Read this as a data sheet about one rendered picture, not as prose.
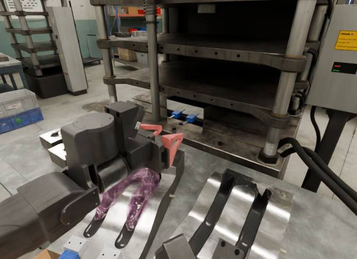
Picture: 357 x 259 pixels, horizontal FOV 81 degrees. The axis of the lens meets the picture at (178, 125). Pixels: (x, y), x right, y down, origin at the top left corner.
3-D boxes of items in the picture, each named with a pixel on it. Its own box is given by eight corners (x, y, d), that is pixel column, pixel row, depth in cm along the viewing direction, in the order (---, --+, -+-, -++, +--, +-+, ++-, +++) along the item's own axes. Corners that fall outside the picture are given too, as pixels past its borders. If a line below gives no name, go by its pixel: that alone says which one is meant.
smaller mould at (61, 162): (68, 173, 95) (65, 160, 92) (51, 161, 103) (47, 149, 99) (104, 152, 110) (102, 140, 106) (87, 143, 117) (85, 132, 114)
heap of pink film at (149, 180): (137, 233, 62) (135, 215, 59) (87, 218, 67) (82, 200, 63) (167, 177, 84) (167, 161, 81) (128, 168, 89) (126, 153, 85)
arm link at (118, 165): (109, 137, 38) (72, 155, 33) (130, 148, 35) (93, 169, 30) (113, 167, 41) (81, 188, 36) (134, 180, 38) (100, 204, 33)
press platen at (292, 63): (301, 109, 84) (316, 59, 75) (98, 67, 149) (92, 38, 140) (318, 69, 144) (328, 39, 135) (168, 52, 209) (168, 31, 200)
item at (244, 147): (277, 180, 101) (280, 169, 98) (103, 115, 167) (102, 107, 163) (301, 118, 162) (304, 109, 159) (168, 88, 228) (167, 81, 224)
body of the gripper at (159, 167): (128, 125, 44) (97, 139, 39) (165, 141, 38) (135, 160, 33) (131, 151, 47) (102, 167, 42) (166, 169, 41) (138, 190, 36)
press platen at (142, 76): (287, 156, 95) (297, 121, 86) (103, 98, 160) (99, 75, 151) (308, 101, 155) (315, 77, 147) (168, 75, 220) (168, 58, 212)
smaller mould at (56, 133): (54, 153, 109) (51, 143, 106) (42, 145, 115) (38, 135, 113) (83, 138, 121) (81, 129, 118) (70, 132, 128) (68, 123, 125)
